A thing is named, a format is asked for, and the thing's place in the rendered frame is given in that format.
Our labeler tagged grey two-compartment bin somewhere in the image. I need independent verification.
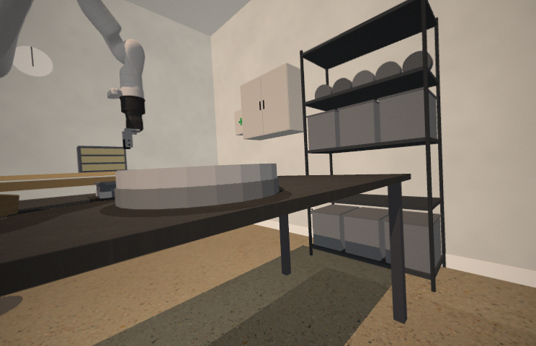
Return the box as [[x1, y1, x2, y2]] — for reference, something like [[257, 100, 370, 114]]
[[94, 181, 116, 199]]

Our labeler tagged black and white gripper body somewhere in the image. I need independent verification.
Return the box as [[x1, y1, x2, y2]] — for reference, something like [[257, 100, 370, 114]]
[[107, 81, 146, 131]]

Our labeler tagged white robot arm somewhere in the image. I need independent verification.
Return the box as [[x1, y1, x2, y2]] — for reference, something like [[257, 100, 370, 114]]
[[0, 0, 145, 86]]

